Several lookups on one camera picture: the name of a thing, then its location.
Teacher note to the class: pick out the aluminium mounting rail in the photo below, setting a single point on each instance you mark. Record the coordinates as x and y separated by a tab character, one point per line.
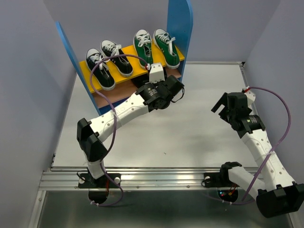
133	179

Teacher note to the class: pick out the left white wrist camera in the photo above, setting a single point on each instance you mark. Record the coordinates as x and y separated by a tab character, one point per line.
156	73

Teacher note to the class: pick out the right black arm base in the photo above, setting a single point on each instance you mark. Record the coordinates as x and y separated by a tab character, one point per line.
216	180

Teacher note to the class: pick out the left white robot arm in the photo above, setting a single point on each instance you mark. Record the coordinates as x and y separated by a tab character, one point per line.
91	134

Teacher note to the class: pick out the black canvas sneaker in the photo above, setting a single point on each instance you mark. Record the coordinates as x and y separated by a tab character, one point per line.
102	73
111	49

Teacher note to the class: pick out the blue shoe shelf frame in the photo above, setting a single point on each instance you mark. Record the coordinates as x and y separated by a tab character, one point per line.
179	25

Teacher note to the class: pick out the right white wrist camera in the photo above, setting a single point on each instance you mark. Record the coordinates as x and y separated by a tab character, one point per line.
250	95

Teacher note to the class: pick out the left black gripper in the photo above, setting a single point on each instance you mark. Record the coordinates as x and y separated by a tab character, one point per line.
163	81

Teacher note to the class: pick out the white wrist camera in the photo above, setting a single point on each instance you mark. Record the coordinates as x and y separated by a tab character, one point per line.
156	73
250	95

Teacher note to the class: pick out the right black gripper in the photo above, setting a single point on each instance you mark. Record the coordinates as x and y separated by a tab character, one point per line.
223	100

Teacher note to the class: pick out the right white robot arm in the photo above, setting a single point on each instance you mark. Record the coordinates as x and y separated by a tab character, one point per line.
272	187

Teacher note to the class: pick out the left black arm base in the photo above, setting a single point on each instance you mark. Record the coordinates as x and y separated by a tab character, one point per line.
86	181

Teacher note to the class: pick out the black slip-on shoe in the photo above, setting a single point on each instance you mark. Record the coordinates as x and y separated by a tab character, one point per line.
139	81

